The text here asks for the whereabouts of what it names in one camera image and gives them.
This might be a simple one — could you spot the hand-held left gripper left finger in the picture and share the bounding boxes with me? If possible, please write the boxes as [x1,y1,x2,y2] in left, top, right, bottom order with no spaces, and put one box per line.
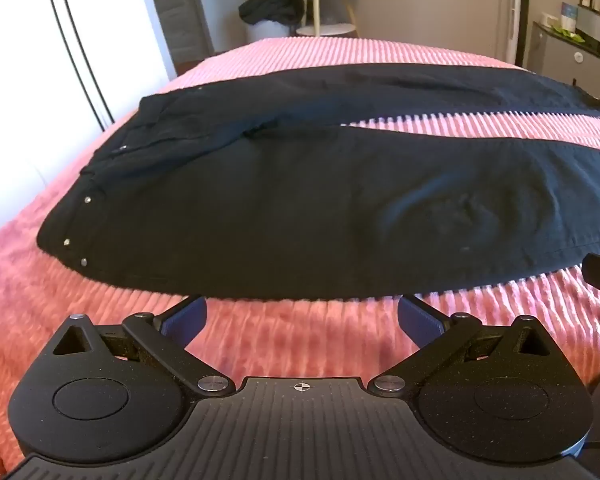
[50,295,234,397]

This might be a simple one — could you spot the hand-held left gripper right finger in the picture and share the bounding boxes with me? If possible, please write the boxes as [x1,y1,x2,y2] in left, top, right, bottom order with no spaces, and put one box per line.
[367,295,557,397]

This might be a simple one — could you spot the black pants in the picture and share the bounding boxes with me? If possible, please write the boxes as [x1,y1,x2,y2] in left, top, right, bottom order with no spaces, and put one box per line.
[36,62,600,301]

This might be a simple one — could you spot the pink ribbed blanket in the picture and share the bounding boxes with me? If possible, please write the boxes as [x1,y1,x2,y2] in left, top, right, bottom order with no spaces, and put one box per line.
[0,35,600,478]

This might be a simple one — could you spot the grey cabinet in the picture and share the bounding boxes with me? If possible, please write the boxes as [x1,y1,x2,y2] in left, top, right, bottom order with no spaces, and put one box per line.
[524,4,600,107]

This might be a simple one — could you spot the green tray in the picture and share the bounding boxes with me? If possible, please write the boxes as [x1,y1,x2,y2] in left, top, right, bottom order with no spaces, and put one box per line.
[549,24,587,45]

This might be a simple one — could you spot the blue and white box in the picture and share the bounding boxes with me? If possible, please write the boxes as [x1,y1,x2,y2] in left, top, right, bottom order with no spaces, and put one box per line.
[560,2,581,32]

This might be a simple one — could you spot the grey door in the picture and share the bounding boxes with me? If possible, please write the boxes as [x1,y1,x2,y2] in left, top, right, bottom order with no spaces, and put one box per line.
[144,0,216,63]

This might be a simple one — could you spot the white laundry basket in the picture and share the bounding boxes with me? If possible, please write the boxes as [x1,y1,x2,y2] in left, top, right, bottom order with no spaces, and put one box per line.
[244,19,295,44]

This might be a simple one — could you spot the white wardrobe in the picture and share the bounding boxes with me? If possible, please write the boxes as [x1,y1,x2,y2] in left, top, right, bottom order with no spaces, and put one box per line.
[0,0,177,243]

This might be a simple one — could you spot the dark clothes pile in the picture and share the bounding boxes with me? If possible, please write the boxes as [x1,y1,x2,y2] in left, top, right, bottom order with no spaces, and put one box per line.
[238,0,307,27]

